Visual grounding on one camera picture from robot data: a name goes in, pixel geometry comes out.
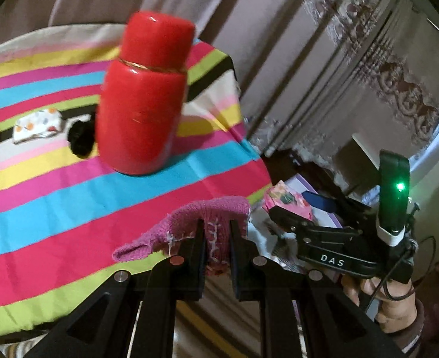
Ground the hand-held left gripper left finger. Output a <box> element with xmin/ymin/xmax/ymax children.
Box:
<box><xmin>26</xmin><ymin>219</ymin><xmax>207</xmax><ymax>358</ymax></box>

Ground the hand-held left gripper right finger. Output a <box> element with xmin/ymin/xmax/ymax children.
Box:
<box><xmin>230</xmin><ymin>219</ymin><xmax>406</xmax><ymax>358</ymax></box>

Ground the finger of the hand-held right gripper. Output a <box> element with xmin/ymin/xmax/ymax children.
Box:
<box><xmin>300</xmin><ymin>190</ymin><xmax>358</xmax><ymax>219</ymax></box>
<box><xmin>269</xmin><ymin>204</ymin><xmax>319</xmax><ymax>237</ymax></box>

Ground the white and purple box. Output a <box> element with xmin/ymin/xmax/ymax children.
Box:
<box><xmin>249</xmin><ymin>173</ymin><xmax>343</xmax><ymax>269</ymax></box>

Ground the magenta knit cloth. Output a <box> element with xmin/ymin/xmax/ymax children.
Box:
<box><xmin>112</xmin><ymin>198</ymin><xmax>250</xmax><ymax>269</ymax></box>

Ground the person's right hand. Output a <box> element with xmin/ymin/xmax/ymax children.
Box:
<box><xmin>340</xmin><ymin>272</ymin><xmax>417</xmax><ymax>334</ymax></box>

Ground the white cabinet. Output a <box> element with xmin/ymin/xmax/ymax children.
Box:
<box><xmin>351</xmin><ymin>134</ymin><xmax>384</xmax><ymax>195</ymax></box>

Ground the striped plush pillow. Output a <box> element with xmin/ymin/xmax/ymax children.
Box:
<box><xmin>0</xmin><ymin>268</ymin><xmax>305</xmax><ymax>358</ymax></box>

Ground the colourful striped cloth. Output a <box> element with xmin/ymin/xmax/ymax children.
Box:
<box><xmin>0</xmin><ymin>24</ymin><xmax>274</xmax><ymax>334</ymax></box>

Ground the red thermos bottle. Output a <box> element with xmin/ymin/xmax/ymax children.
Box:
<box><xmin>94</xmin><ymin>10</ymin><xmax>196</xmax><ymax>176</ymax></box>

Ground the mauve lace curtain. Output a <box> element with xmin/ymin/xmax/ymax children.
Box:
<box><xmin>0</xmin><ymin>0</ymin><xmax>439</xmax><ymax>180</ymax></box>

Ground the white polka dot cloth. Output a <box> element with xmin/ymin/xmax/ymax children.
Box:
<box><xmin>13</xmin><ymin>107</ymin><xmax>62</xmax><ymax>144</ymax></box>

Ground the black cable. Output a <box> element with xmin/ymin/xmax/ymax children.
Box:
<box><xmin>361</xmin><ymin>236</ymin><xmax>438</xmax><ymax>303</ymax></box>

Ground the black hair tie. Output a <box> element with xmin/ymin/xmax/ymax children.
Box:
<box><xmin>67</xmin><ymin>114</ymin><xmax>98</xmax><ymax>157</ymax></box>

